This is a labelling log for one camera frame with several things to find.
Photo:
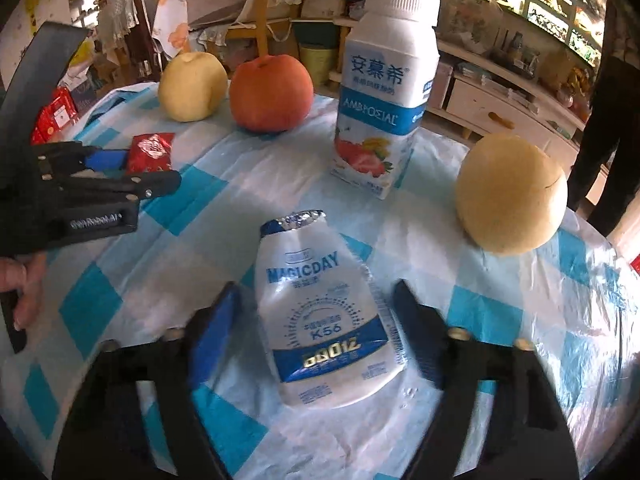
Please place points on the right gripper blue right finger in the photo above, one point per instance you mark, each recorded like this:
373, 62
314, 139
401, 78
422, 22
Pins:
427, 336

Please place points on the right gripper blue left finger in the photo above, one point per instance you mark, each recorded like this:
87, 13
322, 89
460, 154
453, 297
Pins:
208, 333

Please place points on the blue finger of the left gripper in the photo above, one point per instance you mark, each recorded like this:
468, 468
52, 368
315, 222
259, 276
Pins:
107, 160

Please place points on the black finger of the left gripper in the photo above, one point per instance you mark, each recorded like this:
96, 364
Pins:
144, 186

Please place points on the small dark red wrapper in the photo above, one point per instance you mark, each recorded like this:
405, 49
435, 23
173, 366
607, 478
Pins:
150, 152

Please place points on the crushed white yogurt bottle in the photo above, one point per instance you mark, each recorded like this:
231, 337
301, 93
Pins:
329, 335

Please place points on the person's left hand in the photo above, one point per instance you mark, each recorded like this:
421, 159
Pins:
24, 275

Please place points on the red gift boxes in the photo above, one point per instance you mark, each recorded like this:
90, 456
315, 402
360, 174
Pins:
54, 117

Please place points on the yellow pear left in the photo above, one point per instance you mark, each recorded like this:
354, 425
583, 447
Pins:
192, 86

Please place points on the yellow pear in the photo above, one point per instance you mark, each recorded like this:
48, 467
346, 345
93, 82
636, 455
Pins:
192, 86
510, 196

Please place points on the dark wooden chair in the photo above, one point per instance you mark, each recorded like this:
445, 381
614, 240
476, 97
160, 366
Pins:
124, 32

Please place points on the blue checkered tablecloth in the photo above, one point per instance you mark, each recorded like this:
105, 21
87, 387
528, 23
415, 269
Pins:
574, 298

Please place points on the red apple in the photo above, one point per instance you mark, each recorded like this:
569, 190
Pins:
271, 94

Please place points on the yellow pear right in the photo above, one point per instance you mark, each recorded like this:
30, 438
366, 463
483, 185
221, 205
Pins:
510, 196

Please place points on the green waste bin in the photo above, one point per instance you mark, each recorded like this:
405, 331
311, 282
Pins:
318, 61

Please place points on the white tv cabinet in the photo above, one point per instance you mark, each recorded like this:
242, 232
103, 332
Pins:
470, 101

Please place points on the person in dark vest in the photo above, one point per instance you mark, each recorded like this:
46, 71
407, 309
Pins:
612, 131

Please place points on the white yogurt drink bottle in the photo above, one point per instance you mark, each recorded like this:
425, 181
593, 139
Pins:
389, 66

